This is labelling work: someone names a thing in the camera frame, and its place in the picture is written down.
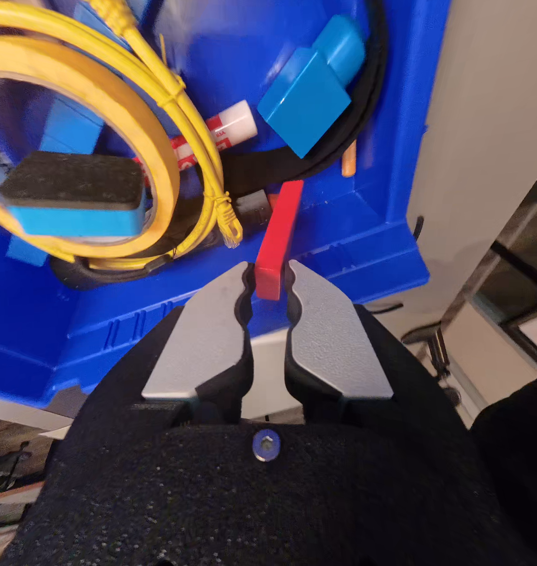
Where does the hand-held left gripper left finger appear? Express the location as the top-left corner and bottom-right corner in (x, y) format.
(141, 261), (256, 422)

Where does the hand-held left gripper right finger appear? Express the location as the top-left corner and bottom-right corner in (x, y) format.
(284, 259), (395, 424)

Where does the red wooden block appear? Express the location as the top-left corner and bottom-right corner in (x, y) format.
(254, 179), (305, 301)

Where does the blue plastic bin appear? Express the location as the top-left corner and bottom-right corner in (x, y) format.
(0, 0), (452, 409)

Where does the black stool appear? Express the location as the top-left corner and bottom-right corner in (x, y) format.
(401, 320), (461, 407)

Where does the small black connector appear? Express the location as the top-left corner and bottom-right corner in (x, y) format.
(234, 189), (271, 231)

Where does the orange marker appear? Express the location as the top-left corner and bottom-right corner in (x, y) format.
(341, 139), (358, 178)

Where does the small blue brick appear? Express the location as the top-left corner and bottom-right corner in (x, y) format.
(41, 97), (106, 155)
(5, 236), (48, 267)

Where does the person's dark clothing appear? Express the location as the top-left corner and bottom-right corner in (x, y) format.
(470, 363), (537, 566)

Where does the blue whiteboard eraser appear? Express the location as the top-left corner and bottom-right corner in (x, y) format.
(0, 150), (147, 237)

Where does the white red glue stick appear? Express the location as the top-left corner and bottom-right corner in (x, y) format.
(131, 100), (258, 173)

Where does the large blue toy brick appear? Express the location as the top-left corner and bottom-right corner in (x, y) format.
(256, 14), (367, 159)

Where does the yellow tape roll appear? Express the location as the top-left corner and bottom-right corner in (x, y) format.
(0, 35), (181, 261)

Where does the black strap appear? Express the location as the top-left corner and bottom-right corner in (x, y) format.
(198, 0), (388, 195)

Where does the yellow ethernet cable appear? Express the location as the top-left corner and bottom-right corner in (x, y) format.
(0, 0), (243, 270)

